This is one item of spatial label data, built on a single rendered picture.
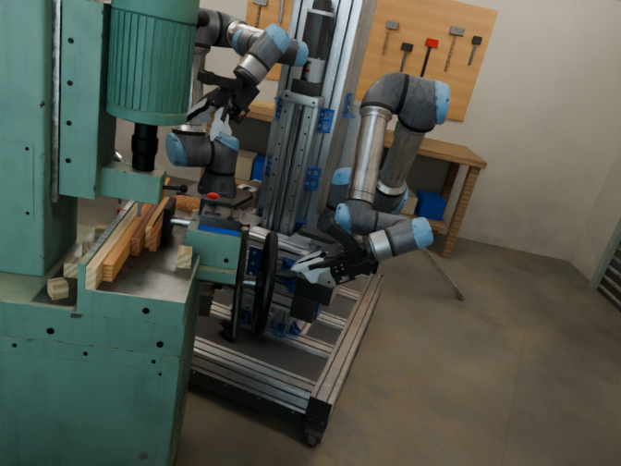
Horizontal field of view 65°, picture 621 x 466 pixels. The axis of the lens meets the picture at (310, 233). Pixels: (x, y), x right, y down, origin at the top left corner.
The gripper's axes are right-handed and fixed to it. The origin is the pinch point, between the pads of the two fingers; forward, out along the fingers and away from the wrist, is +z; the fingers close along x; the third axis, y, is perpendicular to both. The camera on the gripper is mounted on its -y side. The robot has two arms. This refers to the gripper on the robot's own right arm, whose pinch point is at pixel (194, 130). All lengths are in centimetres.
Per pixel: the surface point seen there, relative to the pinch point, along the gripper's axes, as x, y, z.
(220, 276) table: -25.4, 15.3, 25.2
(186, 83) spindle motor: -11.2, -15.8, -5.6
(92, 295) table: -29, -13, 40
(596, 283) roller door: -18, 377, -126
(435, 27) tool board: 153, 209, -207
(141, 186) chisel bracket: -8.6, -7.0, 18.9
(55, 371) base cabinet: -18, -1, 64
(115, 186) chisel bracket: -5.1, -10.3, 22.7
